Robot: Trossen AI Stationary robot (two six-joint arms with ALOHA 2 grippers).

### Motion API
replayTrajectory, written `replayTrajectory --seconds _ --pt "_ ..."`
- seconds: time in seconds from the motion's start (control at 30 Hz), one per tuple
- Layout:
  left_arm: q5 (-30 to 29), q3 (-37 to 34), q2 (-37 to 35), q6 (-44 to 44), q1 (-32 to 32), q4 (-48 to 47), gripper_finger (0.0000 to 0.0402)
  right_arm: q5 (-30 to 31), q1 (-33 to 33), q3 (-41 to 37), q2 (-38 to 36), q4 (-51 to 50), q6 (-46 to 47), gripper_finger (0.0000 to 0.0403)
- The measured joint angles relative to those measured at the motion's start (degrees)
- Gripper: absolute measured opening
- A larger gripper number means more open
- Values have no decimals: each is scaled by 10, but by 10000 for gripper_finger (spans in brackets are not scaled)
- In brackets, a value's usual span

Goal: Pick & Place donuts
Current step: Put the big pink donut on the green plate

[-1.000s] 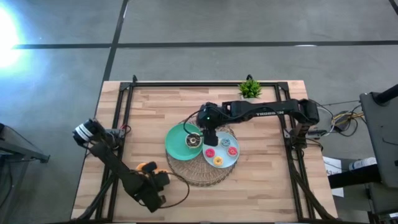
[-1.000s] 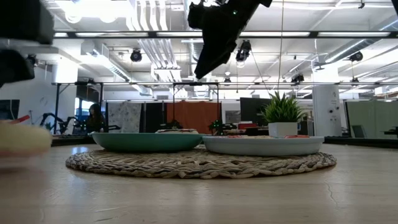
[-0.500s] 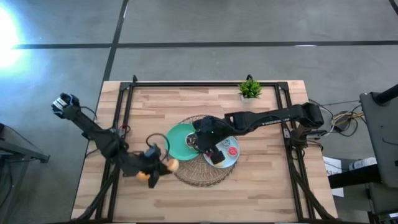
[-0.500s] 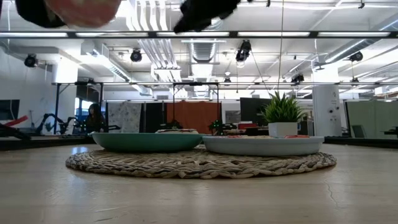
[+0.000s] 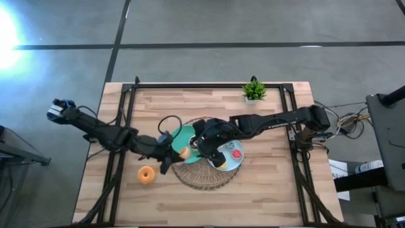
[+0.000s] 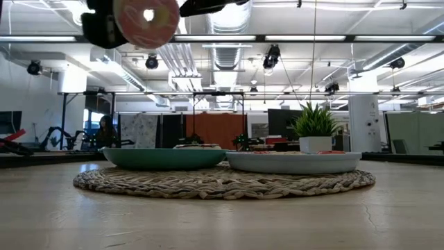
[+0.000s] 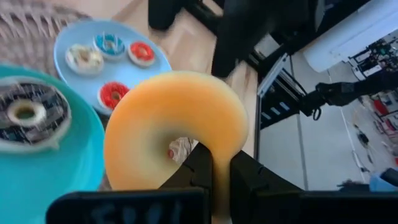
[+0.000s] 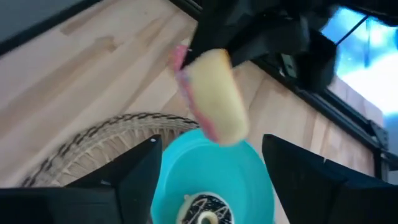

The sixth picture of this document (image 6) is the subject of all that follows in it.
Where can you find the round woven placemat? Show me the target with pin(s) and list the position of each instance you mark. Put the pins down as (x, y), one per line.
(222, 185)

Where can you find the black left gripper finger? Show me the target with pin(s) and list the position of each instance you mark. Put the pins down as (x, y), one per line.
(208, 5)
(98, 27)

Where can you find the black overhead light bar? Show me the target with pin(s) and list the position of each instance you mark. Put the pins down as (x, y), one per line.
(222, 38)

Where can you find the silver ventilation duct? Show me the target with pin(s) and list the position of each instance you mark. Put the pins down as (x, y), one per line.
(227, 57)

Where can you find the black ceiling spotlight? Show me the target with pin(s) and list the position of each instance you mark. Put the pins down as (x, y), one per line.
(271, 57)
(332, 87)
(397, 63)
(34, 68)
(151, 62)

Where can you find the green round plate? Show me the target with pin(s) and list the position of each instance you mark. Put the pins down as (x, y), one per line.
(163, 159)

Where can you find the white round column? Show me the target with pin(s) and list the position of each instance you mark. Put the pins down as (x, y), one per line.
(364, 121)

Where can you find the black background robot arm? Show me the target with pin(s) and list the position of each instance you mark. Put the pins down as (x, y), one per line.
(55, 133)

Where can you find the small green potted plant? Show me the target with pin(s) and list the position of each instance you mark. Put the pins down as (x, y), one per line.
(315, 128)

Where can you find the orange partition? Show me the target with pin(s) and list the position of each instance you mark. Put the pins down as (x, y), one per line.
(215, 130)

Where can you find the black monitor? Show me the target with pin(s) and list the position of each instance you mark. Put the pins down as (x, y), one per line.
(282, 121)
(10, 122)

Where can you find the gray patterned panel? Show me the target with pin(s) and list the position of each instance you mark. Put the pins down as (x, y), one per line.
(138, 130)

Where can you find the large pink frosted donut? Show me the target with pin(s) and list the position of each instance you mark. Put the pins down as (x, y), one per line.
(138, 33)

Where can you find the pale green partition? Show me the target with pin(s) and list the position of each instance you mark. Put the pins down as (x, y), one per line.
(416, 132)

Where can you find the light blue round plate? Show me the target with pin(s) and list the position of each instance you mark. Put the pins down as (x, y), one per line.
(295, 163)

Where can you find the person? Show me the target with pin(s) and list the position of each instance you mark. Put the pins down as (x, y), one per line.
(105, 133)

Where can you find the small red sprinkled donut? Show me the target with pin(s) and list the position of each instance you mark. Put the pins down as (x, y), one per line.
(331, 152)

